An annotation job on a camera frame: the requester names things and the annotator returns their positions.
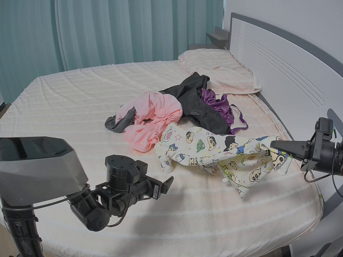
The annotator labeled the white printed pyjama top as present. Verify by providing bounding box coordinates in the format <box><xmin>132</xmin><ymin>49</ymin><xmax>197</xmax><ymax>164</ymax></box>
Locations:
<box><xmin>154</xmin><ymin>122</ymin><xmax>292</xmax><ymax>199</ymax></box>

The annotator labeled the purple garment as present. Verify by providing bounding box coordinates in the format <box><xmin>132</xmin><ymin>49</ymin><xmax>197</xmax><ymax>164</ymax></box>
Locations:
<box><xmin>200</xmin><ymin>88</ymin><xmax>249</xmax><ymax>135</ymax></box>

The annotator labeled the blue-green curtain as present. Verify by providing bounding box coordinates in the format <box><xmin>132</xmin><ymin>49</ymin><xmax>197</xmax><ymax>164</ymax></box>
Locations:
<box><xmin>0</xmin><ymin>0</ymin><xmax>225</xmax><ymax>104</ymax></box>

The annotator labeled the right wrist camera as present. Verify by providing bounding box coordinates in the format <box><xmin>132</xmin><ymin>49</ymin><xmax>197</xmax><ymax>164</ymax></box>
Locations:
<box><xmin>311</xmin><ymin>117</ymin><xmax>335</xmax><ymax>144</ymax></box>

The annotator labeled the pink and grey garment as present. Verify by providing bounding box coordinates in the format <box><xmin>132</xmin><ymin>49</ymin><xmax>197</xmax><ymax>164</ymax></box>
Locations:
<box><xmin>105</xmin><ymin>91</ymin><xmax>183</xmax><ymax>152</ymax></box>

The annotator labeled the grey bedside table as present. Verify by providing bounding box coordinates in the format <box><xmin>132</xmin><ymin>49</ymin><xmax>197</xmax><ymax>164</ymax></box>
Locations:
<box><xmin>188</xmin><ymin>26</ymin><xmax>230</xmax><ymax>51</ymax></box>

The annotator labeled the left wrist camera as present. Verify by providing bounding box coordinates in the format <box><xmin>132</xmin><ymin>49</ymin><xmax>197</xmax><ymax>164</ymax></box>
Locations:
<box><xmin>135</xmin><ymin>160</ymin><xmax>148</xmax><ymax>183</ymax></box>

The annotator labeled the black cable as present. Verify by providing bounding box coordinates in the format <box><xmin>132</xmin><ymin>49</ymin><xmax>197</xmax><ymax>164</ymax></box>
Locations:
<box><xmin>104</xmin><ymin>194</ymin><xmax>130</xmax><ymax>227</ymax></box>
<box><xmin>304</xmin><ymin>170</ymin><xmax>343</xmax><ymax>198</ymax></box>

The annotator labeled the dark grey garment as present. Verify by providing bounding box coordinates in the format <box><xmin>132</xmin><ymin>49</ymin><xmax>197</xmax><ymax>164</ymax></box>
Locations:
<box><xmin>159</xmin><ymin>72</ymin><xmax>231</xmax><ymax>135</ymax></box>

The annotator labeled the cream pillow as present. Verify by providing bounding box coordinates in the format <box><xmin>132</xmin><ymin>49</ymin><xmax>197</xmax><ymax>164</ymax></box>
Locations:
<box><xmin>177</xmin><ymin>48</ymin><xmax>262</xmax><ymax>95</ymax></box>

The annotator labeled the bed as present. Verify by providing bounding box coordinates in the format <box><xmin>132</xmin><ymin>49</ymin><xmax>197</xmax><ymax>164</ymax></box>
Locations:
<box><xmin>0</xmin><ymin>12</ymin><xmax>343</xmax><ymax>257</ymax></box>

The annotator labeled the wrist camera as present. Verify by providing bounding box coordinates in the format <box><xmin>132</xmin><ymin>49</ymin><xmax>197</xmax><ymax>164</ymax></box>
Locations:
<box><xmin>311</xmin><ymin>117</ymin><xmax>335</xmax><ymax>144</ymax></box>
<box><xmin>135</xmin><ymin>160</ymin><xmax>148</xmax><ymax>183</ymax></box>

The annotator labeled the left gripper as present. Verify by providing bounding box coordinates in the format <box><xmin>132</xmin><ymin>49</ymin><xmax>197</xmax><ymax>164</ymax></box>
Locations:
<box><xmin>128</xmin><ymin>178</ymin><xmax>165</xmax><ymax>203</ymax></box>

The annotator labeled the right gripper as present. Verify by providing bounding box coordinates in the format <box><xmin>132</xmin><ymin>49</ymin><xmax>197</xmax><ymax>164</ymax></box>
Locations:
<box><xmin>270</xmin><ymin>130</ymin><xmax>339</xmax><ymax>175</ymax></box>

